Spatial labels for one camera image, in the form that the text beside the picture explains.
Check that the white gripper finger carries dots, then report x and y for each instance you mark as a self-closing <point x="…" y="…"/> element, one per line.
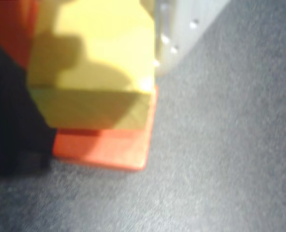
<point x="184" y="19"/>

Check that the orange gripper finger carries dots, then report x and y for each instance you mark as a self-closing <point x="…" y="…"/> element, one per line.
<point x="9" y="24"/>

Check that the yellow cube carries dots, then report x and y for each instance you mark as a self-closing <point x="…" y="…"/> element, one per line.
<point x="96" y="60"/>

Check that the orange cube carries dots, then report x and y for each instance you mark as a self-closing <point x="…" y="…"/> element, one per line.
<point x="118" y="149"/>

